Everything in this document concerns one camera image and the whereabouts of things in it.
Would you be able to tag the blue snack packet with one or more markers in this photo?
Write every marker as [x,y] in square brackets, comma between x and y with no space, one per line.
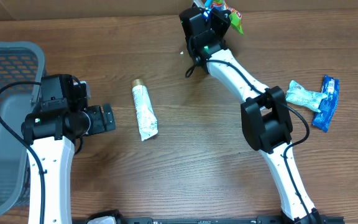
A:
[327,107]

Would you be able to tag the grey plastic shopping basket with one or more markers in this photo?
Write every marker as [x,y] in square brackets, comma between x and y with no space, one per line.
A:
[20,62]

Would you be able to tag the green snack bag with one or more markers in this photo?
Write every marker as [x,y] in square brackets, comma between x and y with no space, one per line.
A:
[235,16]

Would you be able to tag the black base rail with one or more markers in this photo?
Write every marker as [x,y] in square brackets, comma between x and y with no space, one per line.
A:
[114,216]

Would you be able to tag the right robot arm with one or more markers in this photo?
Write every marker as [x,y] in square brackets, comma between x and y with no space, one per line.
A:
[265,115]

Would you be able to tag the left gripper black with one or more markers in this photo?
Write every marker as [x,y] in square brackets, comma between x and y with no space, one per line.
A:
[99,126]

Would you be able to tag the white tube with gold cap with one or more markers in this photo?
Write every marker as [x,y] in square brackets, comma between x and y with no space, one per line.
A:
[146,119]

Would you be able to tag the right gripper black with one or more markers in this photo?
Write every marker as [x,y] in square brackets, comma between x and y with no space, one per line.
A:
[221,18]

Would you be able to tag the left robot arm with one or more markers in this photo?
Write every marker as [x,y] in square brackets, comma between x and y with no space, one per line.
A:
[51,132]

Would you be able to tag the mint green wipes packet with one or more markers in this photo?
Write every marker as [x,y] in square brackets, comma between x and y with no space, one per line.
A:
[298,95]

